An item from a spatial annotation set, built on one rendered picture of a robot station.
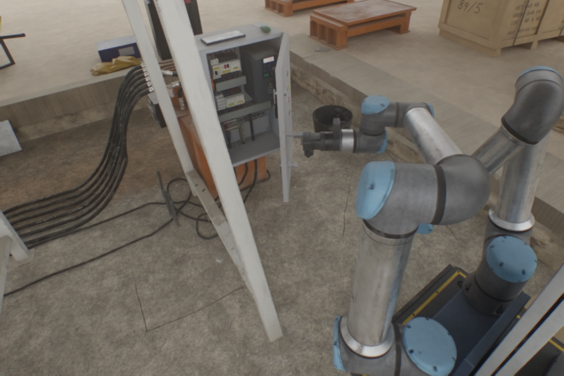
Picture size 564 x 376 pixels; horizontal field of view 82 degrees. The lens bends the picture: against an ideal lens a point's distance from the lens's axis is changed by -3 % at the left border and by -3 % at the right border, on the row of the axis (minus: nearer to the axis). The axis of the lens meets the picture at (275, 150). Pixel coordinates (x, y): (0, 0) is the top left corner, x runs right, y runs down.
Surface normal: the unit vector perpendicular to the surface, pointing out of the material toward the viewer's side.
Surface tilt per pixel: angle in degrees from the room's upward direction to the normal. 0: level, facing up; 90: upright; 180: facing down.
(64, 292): 0
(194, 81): 81
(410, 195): 52
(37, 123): 90
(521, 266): 5
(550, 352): 0
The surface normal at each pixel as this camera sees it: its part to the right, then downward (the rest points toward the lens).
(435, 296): -0.06, -0.80
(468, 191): 0.29, -0.19
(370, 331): -0.23, 0.55
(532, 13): 0.32, 0.55
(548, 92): -0.24, -0.39
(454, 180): 0.05, -0.55
